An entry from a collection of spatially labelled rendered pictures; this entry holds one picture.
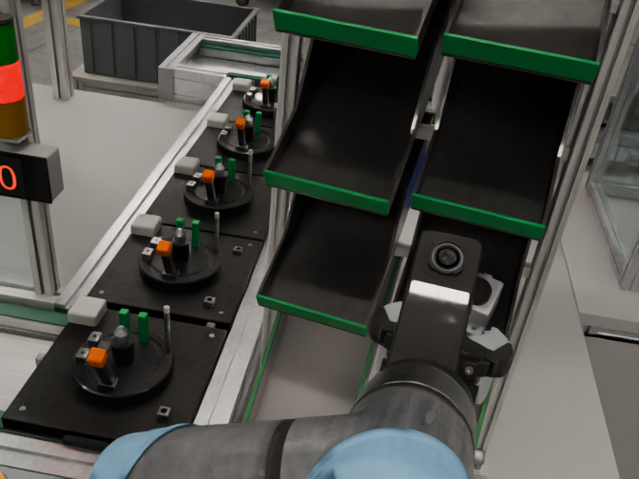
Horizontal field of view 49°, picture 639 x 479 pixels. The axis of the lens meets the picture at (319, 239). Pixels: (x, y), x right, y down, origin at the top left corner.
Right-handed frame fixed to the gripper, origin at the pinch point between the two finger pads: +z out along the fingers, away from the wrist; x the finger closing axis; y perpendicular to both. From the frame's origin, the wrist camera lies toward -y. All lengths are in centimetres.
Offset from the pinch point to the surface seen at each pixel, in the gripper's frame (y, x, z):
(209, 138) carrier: -5, -64, 91
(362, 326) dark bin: 6.0, -8.6, 10.8
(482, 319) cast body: 2.0, 3.5, 12.1
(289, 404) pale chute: 21.5, -16.7, 20.7
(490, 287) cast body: -1.6, 3.3, 12.1
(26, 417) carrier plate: 31, -49, 13
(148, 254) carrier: 13, -51, 43
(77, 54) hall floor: -21, -281, 356
